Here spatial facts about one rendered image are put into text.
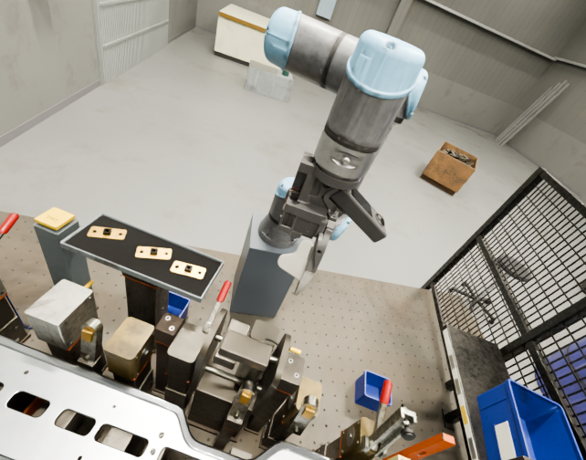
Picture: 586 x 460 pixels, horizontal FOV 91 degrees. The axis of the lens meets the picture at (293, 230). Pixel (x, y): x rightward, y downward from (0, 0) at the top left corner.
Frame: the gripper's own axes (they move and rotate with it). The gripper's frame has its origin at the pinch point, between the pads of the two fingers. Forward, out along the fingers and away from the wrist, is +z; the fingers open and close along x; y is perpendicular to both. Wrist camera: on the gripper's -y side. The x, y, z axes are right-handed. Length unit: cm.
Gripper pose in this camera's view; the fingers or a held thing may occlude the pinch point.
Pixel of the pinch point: (305, 264)
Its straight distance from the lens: 52.5
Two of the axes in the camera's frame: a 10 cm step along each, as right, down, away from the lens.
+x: -1.7, 6.2, -7.7
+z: -2.9, 7.1, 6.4
